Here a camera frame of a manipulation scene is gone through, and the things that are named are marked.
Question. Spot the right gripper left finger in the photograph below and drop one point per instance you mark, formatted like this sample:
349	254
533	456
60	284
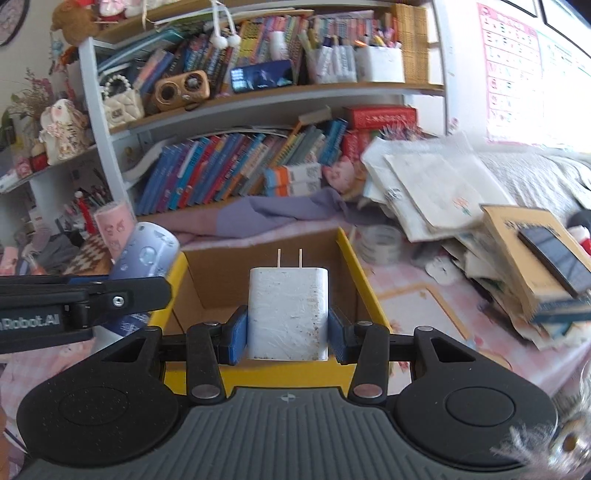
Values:
210	345

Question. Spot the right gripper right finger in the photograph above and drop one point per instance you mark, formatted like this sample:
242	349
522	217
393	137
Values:
365	345

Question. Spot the white power adapter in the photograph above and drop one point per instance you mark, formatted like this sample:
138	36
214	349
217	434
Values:
287	315

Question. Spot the dark blue spray bottle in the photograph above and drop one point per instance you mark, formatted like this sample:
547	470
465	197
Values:
150	251

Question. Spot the yellow cardboard box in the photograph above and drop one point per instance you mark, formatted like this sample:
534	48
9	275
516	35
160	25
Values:
209	285

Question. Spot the wooden chess box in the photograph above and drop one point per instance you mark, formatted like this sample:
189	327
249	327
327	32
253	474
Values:
93	258

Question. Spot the pink checkered tablecloth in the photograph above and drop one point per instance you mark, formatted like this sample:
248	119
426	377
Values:
410	296

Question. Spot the clear tape roll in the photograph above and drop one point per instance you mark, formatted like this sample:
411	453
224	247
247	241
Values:
381	245

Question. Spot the pink cylinder container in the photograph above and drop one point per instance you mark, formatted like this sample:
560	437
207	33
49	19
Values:
115	222

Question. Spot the purple pink cloth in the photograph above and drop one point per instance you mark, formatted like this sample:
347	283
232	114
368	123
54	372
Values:
251	216

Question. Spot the pile of papers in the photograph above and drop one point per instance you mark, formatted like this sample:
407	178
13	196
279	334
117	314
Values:
435	188

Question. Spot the pink pig plush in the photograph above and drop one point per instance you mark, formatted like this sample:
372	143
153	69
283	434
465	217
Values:
341	175

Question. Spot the row of books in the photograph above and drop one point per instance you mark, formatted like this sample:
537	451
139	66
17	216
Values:
230	164

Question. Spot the orange white boxes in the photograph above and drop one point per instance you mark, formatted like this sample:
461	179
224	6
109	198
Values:
293	181

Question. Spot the rabbit doll figure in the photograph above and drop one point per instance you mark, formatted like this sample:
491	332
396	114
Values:
63	131

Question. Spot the brown cardboard book stack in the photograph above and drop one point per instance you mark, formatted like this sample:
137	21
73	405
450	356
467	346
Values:
538	307

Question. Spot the white quilted handbag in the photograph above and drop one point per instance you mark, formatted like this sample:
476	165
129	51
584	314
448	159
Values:
121	108

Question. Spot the red thick book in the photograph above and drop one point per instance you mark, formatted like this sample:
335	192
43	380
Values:
373	117

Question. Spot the white shelf unit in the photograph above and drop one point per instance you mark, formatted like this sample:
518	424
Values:
50	189

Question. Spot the wooden retro radio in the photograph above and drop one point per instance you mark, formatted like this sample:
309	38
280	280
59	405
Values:
190	88

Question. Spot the smartphone on shelf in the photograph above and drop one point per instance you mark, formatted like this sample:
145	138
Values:
267	75

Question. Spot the alphabet wall poster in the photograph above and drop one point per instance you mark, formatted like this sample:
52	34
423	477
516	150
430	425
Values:
538	91

